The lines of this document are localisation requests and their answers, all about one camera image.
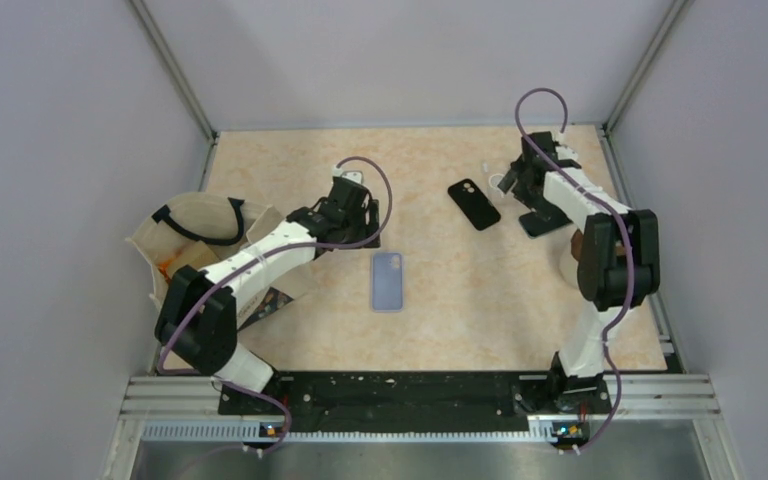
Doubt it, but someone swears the clear magsafe phone case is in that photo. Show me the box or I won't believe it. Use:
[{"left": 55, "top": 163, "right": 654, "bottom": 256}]
[{"left": 482, "top": 161, "right": 505, "bottom": 196}]

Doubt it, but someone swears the black phone case with camera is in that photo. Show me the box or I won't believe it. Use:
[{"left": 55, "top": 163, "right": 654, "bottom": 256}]
[{"left": 447, "top": 179, "right": 501, "bottom": 231}]

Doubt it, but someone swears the brown donut on cup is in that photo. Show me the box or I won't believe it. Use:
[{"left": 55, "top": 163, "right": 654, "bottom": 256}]
[{"left": 559, "top": 230, "right": 584, "bottom": 288}]

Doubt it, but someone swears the beige tote bag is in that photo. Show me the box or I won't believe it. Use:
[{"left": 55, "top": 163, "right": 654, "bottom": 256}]
[{"left": 127, "top": 192, "right": 317, "bottom": 330}]

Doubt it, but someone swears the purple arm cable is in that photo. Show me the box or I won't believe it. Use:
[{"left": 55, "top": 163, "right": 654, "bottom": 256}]
[
  {"left": 515, "top": 87, "right": 637, "bottom": 455},
  {"left": 155, "top": 156, "right": 394, "bottom": 458}
]

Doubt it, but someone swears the aluminium frame rail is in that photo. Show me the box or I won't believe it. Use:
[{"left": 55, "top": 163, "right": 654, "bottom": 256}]
[{"left": 120, "top": 371, "right": 721, "bottom": 442}]

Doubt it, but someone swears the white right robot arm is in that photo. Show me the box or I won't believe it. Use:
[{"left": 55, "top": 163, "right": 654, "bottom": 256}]
[{"left": 497, "top": 131, "right": 660, "bottom": 412}]

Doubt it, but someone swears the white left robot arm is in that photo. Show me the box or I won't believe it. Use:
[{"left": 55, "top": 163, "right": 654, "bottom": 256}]
[{"left": 154, "top": 169, "right": 379, "bottom": 414}]

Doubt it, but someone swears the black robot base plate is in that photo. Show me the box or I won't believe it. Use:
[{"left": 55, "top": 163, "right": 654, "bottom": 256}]
[{"left": 218, "top": 371, "right": 611, "bottom": 434}]

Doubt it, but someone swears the black smartphone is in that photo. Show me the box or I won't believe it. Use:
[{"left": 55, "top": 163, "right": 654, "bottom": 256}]
[{"left": 518, "top": 211, "right": 571, "bottom": 239}]

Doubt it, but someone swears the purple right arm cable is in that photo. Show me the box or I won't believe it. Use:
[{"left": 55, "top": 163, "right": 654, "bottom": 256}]
[{"left": 515, "top": 87, "right": 637, "bottom": 455}]

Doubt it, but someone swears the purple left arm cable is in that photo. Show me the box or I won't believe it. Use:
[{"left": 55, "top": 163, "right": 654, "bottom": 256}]
[{"left": 155, "top": 156, "right": 394, "bottom": 458}]

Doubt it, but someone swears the lavender phone case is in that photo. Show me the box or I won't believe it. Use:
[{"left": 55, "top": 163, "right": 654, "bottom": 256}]
[{"left": 370, "top": 252, "right": 404, "bottom": 313}]

